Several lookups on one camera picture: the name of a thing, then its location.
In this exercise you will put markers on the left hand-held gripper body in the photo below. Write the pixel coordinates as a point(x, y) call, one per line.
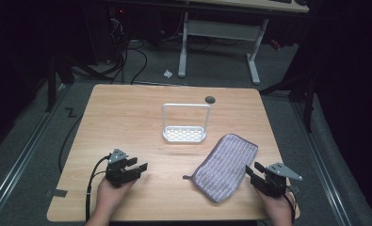
point(119, 175)

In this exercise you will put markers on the red object under desk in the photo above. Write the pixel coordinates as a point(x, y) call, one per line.
point(275, 44)

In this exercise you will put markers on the white-legged wooden desk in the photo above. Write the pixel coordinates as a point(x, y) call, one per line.
point(221, 29)

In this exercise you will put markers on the black metal stand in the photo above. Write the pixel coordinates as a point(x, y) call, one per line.
point(53, 81)
point(303, 94)

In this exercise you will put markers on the metal floor rail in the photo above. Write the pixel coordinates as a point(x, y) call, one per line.
point(20, 160)
point(323, 169)

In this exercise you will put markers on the white paper scrap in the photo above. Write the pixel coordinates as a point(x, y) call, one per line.
point(167, 73)

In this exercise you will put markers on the white plastic cloth rack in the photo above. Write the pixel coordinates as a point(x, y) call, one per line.
point(183, 134)

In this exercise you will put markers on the purple striped dishcloth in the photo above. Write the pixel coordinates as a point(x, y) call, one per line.
point(226, 166)

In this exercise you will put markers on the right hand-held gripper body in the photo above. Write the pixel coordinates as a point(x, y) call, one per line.
point(273, 185)

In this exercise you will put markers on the grey tape strip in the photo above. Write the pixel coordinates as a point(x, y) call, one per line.
point(57, 193)

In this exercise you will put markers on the person's left hand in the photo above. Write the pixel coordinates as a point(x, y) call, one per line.
point(109, 197)

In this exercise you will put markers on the person's right hand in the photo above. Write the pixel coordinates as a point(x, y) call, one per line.
point(279, 208)

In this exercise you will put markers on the dark round table grommet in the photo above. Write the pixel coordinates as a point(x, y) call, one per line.
point(209, 100)

